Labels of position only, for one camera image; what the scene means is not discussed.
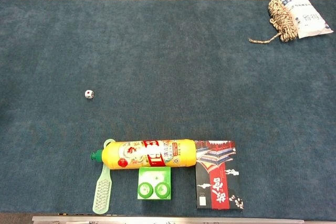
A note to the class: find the light green brush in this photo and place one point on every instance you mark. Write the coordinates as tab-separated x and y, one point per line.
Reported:
103	190

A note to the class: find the teal table cloth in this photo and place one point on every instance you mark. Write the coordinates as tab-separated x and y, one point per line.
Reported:
168	77

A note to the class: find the green contact lens case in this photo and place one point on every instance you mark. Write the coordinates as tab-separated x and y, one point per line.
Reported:
154	183

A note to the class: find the white blue snack bag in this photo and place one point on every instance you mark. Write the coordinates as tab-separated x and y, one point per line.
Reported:
305	15

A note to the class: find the small white die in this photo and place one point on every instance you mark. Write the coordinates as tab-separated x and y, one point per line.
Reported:
89	94

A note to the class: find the silver metal rail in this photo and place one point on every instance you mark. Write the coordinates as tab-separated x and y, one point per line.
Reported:
168	219

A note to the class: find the black red patterned box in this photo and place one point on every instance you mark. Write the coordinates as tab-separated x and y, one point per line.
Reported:
219	179

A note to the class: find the yellow detergent bottle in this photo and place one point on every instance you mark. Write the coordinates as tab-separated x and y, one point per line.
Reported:
147	154

